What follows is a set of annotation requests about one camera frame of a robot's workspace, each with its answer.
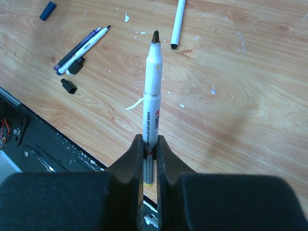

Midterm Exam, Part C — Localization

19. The blue pen cap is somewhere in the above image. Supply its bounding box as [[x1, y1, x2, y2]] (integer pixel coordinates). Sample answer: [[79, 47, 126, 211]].
[[39, 1, 57, 21]]

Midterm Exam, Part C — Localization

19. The small black pen cap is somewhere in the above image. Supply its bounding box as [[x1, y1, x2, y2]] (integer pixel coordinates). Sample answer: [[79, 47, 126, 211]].
[[61, 78, 77, 94]]

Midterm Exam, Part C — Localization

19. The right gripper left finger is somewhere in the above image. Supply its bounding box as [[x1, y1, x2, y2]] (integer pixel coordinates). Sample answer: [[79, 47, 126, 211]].
[[0, 134, 143, 231]]

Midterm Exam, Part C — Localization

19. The white pen black tip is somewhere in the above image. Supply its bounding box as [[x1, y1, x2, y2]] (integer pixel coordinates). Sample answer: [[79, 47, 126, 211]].
[[56, 25, 111, 75]]

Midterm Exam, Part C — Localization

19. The white marker yellow end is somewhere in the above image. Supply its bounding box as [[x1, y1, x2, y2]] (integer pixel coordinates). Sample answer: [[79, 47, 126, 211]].
[[142, 30, 163, 187]]

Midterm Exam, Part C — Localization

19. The white pen black end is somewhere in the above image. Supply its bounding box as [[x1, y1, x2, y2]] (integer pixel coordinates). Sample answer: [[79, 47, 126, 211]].
[[170, 0, 186, 50]]

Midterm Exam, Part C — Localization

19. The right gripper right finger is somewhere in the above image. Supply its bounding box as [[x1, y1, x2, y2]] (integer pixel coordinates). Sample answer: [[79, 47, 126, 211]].
[[156, 136, 308, 231]]

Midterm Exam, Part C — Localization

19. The dark purple pen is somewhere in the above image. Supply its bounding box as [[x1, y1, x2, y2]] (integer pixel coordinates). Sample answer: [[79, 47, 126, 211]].
[[53, 27, 102, 71]]

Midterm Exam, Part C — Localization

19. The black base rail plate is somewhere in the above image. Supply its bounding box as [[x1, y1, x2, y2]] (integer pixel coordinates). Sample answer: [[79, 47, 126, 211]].
[[0, 90, 158, 231]]

